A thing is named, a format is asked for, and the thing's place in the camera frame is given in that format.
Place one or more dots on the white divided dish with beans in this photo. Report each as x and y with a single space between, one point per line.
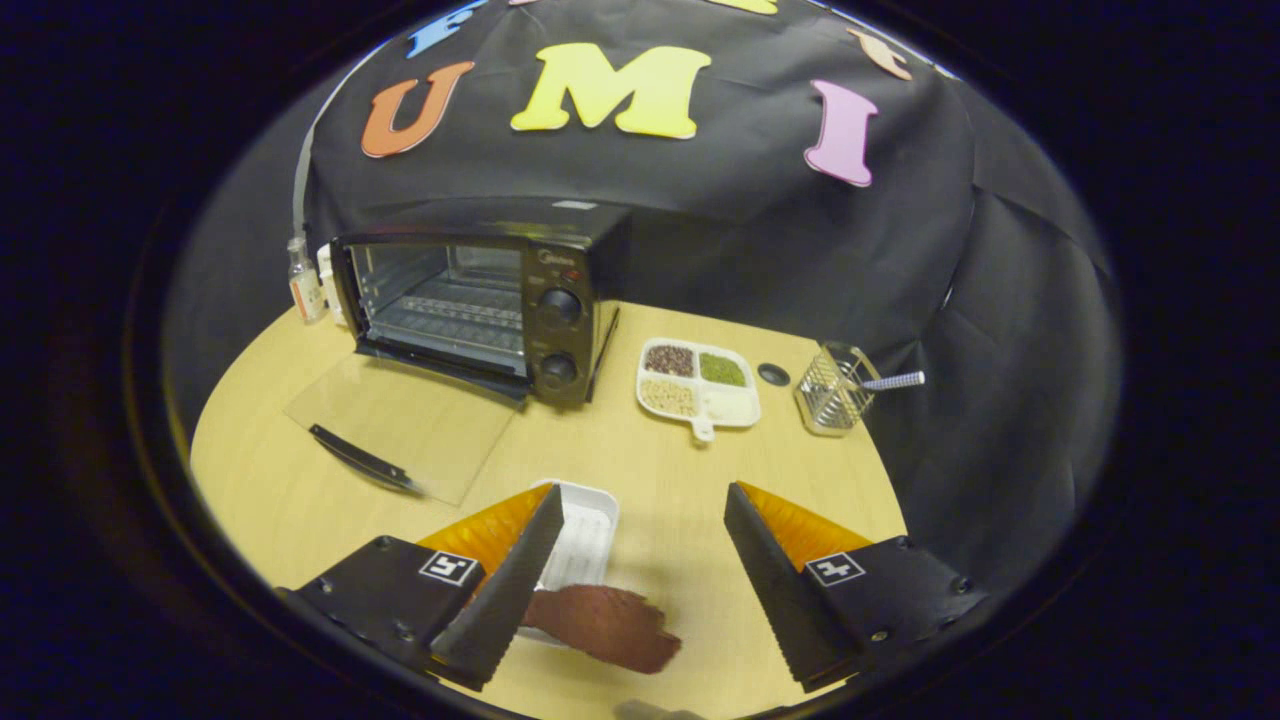
735 405

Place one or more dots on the brown meat steak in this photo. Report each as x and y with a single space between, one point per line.
610 625

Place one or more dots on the black toaster oven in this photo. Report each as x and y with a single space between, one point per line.
560 340

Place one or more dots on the white rectangular tray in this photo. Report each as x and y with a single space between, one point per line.
590 530

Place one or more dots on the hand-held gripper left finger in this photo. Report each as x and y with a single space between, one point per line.
505 590

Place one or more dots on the clear plastic bottle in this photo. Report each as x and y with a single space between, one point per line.
305 290

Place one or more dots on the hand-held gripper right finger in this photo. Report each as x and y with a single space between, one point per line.
775 590

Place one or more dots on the striped straw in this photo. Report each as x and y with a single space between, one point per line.
895 380

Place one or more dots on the black round table grommet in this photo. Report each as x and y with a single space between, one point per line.
773 375

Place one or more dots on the white kitchen scale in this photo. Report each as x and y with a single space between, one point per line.
328 285

